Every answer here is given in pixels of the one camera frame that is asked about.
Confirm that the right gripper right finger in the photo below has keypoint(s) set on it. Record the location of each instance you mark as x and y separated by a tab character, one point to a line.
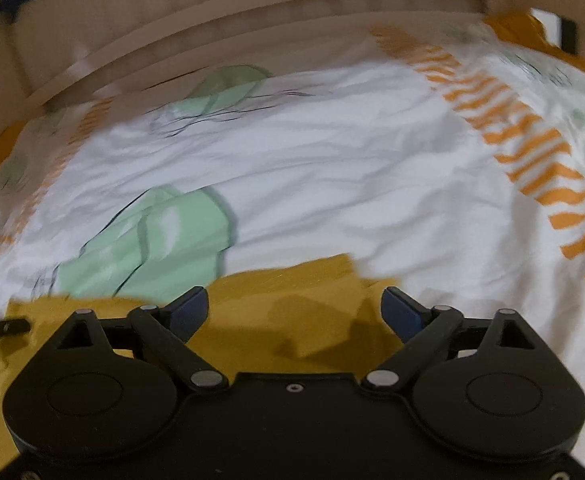
425	335

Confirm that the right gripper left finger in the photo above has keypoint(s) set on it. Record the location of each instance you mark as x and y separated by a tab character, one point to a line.
162	334

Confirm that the mustard yellow knit sweater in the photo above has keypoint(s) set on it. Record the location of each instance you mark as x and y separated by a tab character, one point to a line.
318	317

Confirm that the white leaf-print duvet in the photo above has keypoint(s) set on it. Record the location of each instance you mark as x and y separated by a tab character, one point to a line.
453	163

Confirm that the orange bed sheet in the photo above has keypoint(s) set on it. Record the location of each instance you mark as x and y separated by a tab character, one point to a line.
522	28

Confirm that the beige wooden bed frame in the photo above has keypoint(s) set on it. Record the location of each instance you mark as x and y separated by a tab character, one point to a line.
252	15

